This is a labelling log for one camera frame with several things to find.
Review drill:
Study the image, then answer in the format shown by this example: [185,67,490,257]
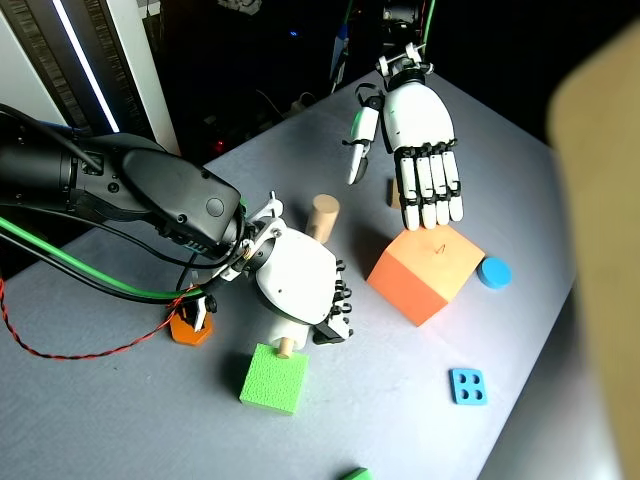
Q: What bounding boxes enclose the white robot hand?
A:
[342,79,465,232]
[253,228,356,346]

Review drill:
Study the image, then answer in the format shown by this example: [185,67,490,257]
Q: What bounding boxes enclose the large orange foam block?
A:
[366,225,486,329]

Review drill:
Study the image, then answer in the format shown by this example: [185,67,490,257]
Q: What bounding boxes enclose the green textured foam block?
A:
[238,342,310,417]

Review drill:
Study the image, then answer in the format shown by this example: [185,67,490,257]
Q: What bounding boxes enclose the orange hexagon block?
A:
[169,299,215,347]

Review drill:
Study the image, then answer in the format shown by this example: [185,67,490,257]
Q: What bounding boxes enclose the blue round disc block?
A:
[475,257,513,291]

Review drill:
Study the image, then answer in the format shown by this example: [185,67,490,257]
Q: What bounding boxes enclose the blue square four-hole block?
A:
[448,368,489,405]

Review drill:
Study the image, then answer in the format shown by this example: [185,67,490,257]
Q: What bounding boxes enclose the grey table cloth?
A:
[0,69,581,480]

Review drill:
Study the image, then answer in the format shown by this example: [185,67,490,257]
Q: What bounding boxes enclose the blurred tan foreground object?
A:
[547,19,640,480]

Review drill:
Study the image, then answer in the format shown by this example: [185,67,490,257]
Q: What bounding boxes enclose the green cable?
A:
[0,199,249,302]
[418,0,437,51]

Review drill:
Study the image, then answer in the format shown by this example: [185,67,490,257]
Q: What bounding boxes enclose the red black twisted cable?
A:
[0,277,204,360]

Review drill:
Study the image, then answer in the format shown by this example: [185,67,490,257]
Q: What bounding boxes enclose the white post with light strip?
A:
[0,0,182,157]

